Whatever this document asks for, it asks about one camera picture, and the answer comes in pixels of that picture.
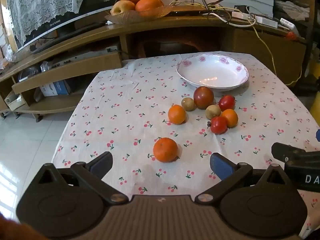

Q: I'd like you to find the large orange mandarin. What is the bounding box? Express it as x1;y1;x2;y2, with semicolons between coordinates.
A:
153;137;178;163

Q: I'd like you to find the long white power strip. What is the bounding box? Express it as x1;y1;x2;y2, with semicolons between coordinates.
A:
232;11;278;28

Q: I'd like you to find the small red tomato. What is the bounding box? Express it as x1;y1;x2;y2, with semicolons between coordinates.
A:
218;95;236;112
210;116;228;135

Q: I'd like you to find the white cable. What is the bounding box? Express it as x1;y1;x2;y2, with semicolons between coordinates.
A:
212;12;257;28

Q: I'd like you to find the wooden television cabinet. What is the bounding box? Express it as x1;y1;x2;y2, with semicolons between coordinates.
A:
0;14;310;120

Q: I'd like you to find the small orange mandarin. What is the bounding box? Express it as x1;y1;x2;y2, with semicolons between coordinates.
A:
221;109;239;128
168;104;187;125

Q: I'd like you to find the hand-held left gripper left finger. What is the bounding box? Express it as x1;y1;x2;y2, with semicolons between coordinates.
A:
30;151;129;205

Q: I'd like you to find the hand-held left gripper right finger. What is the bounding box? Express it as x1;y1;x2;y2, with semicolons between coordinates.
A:
195;152;292;205

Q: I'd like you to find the dark storage shelf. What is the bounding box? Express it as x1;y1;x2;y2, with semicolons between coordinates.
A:
273;0;320;46

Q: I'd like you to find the glass fruit dish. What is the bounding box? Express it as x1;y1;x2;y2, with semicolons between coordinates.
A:
104;5;173;24

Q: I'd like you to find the large dark red tomato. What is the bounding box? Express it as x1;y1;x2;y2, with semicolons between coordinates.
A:
193;86;215;110

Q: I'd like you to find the yellow cable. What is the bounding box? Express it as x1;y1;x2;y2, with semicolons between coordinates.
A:
170;1;303;87

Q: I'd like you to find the silver media player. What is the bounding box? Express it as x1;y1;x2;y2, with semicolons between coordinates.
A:
41;46;122;67

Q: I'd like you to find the white lace cloth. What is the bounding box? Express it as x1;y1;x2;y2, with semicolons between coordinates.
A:
6;0;91;46

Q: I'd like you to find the blue and white box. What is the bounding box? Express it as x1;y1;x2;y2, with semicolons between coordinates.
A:
39;79;71;97

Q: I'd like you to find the yellow apple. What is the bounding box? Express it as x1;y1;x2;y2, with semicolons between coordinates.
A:
110;0;137;15

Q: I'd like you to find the cherry print tablecloth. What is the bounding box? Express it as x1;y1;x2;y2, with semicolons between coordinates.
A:
51;51;320;239

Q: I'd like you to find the small tan round fruit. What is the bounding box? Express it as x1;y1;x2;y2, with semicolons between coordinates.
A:
181;97;196;112
205;104;222;120

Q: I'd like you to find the white floral plate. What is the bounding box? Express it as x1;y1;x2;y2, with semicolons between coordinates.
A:
176;53;250;92

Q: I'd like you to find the short white power strip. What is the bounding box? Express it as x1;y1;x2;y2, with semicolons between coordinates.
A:
279;17;296;30

